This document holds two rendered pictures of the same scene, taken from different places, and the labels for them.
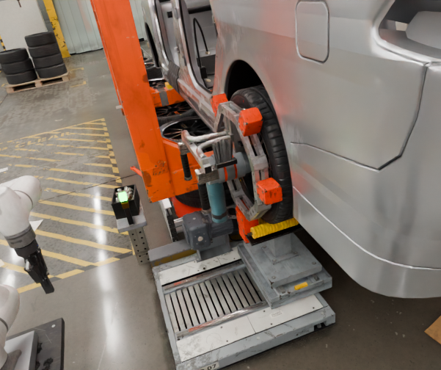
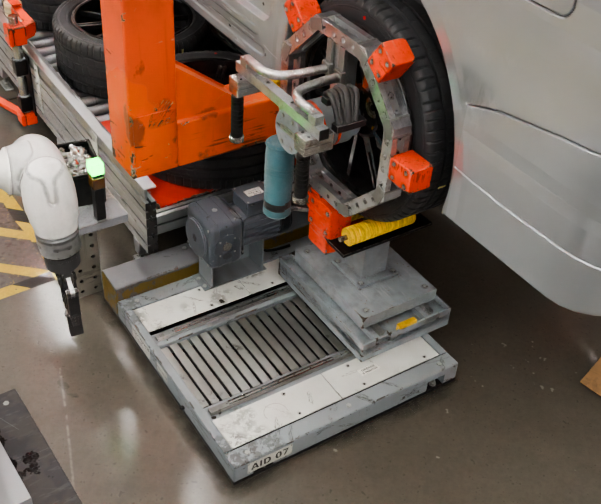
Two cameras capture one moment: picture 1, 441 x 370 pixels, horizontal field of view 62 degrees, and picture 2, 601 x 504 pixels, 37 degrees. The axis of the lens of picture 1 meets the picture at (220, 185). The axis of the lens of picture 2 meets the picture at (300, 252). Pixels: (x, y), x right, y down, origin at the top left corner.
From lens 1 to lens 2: 1.06 m
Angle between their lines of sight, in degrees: 20
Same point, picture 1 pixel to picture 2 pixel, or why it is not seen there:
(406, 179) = not seen: outside the picture
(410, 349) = (562, 407)
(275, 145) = (428, 101)
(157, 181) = (153, 139)
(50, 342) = (15, 428)
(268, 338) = (364, 405)
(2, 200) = (61, 180)
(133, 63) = not seen: outside the picture
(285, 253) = (376, 271)
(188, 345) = (235, 424)
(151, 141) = (157, 63)
